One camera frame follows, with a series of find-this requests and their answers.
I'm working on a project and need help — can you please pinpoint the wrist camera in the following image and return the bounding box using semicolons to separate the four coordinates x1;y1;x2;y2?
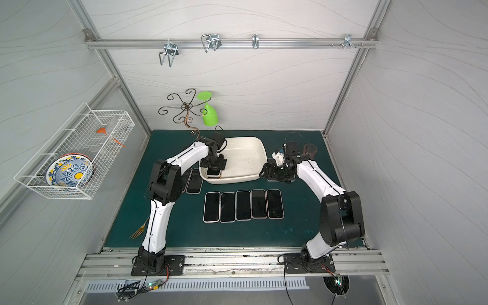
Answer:
212;132;226;151
272;141;301;166

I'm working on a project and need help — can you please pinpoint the white plastic storage box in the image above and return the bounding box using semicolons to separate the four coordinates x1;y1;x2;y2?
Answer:
199;137;267;184

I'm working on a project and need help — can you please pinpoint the round black puck device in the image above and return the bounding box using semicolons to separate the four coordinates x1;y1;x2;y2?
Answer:
323;274;350;296

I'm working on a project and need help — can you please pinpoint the aluminium cross rail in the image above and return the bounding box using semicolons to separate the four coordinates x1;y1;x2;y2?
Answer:
85;37;379;51

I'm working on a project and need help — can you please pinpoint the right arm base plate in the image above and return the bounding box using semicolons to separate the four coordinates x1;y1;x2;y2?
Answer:
277;254;336;274

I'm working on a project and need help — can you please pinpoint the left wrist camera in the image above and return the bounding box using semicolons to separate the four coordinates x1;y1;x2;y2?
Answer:
212;132;226;151

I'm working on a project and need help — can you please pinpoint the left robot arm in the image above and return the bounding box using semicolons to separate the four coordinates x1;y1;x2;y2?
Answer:
136;137;226;273

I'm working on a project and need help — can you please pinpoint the colourful patterned plate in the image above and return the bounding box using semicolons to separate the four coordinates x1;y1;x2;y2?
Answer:
45;154;94;188

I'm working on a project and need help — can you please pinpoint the black wire cup stand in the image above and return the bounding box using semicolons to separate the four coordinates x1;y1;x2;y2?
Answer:
158;88;208;139

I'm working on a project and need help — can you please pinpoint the white wire basket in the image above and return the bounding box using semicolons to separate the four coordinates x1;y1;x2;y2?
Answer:
14;103;135;200

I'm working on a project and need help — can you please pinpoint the brown translucent cup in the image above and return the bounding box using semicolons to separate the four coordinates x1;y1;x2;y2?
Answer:
303;143;318;158

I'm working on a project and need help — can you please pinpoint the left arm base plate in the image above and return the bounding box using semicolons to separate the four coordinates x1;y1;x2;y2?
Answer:
130;255;186;277

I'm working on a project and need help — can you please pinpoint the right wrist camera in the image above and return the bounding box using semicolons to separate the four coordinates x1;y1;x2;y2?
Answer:
272;141;301;166

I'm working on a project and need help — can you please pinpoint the gold fork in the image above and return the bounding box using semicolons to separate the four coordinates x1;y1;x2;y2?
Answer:
130;218;149;240

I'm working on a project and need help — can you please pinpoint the left base cable bundle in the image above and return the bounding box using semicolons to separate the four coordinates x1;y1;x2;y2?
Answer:
115;262;171;302

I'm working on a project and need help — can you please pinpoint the small metal hook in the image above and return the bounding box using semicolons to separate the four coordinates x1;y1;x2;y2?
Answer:
252;34;259;50

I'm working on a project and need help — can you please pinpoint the green plastic goblet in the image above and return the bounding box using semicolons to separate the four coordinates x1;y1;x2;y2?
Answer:
197;91;219;127

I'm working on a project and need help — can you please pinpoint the large phone pink case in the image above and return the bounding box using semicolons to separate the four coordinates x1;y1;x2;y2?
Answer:
251;189;268;219

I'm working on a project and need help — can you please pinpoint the white vent strip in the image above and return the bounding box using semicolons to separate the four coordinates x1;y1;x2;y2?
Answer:
85;277;310;293

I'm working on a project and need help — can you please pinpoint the aluminium front rail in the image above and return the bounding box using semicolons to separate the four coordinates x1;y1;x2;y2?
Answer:
76;247;390;280

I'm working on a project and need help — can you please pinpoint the metal double hook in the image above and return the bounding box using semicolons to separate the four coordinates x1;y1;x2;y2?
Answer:
158;40;179;67

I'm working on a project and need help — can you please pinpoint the metal clip hook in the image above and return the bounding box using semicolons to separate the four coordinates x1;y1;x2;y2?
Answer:
201;34;222;53

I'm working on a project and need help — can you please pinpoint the metal bracket hook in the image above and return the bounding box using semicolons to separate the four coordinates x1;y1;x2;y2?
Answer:
330;34;363;49

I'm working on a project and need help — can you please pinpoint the phone front row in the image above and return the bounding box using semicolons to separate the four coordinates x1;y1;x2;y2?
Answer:
203;192;221;223
266;189;284;219

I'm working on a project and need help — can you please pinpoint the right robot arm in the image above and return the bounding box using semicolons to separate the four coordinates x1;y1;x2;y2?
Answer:
260;152;365;262

